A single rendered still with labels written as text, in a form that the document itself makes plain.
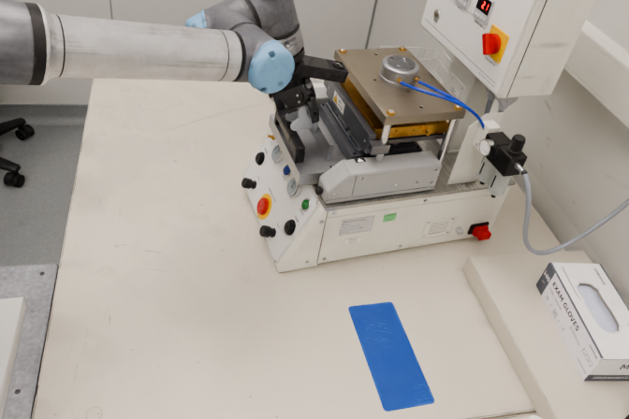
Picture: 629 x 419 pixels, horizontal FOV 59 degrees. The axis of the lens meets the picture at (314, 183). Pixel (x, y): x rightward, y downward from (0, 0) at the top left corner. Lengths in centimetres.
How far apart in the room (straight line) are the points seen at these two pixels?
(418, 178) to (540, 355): 41
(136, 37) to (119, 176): 71
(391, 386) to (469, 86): 64
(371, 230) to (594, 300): 46
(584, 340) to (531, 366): 11
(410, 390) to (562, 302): 36
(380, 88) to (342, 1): 163
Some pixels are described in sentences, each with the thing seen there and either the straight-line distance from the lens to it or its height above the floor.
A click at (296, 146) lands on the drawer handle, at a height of 101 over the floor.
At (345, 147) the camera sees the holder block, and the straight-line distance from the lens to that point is 116.
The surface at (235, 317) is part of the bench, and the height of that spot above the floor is 75.
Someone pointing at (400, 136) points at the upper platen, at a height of 104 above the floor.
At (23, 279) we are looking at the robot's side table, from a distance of 124.
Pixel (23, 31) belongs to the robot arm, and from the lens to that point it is 72.
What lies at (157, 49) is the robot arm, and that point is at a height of 131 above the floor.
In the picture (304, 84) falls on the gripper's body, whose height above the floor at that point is 112.
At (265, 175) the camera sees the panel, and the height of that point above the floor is 83.
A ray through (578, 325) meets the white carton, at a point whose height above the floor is 86.
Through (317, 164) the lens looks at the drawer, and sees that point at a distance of 114.
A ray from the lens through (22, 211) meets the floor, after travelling 252.
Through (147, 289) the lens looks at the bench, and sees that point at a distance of 118.
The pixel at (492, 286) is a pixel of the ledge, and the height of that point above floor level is 79.
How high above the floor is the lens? 166
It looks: 39 degrees down
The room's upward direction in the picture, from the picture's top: 10 degrees clockwise
